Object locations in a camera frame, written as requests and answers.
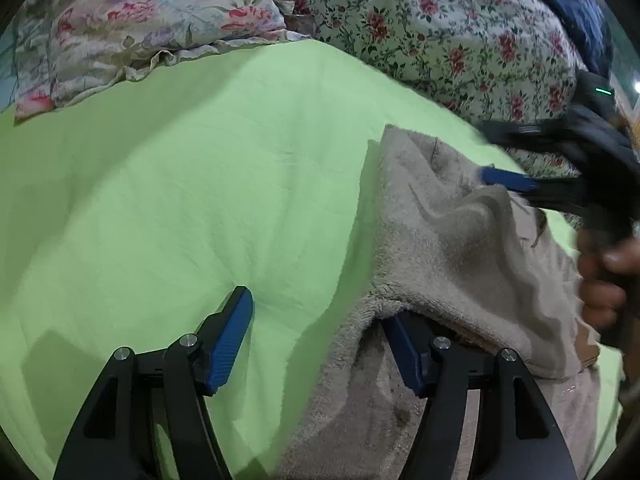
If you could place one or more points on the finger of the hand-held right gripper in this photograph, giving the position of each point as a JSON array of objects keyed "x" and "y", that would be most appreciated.
[
  {"x": 505, "y": 178},
  {"x": 530, "y": 135}
]

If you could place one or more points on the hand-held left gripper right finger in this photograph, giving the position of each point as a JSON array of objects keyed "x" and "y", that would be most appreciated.
[{"x": 404, "y": 355}]

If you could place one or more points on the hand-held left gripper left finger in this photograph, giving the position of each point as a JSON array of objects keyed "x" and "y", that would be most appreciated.
[{"x": 229, "y": 342}]

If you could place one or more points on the grey knit sweater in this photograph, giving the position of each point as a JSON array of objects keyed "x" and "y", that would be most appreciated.
[{"x": 450, "y": 240}]

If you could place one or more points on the person's right hand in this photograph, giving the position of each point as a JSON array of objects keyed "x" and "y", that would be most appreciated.
[{"x": 602, "y": 290}]

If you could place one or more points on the rose print quilt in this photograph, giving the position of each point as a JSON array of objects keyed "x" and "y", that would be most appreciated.
[{"x": 450, "y": 35}]

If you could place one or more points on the dark blue cloth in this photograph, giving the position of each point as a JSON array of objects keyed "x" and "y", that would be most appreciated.
[{"x": 565, "y": 0}]

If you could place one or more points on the green bed sheet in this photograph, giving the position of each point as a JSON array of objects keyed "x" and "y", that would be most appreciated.
[{"x": 175, "y": 185}]

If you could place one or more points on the floral ruffled pillow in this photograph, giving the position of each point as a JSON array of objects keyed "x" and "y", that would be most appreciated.
[{"x": 150, "y": 15}]

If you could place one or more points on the teal floral blanket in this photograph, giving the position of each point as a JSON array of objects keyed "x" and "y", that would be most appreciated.
[{"x": 6, "y": 65}]

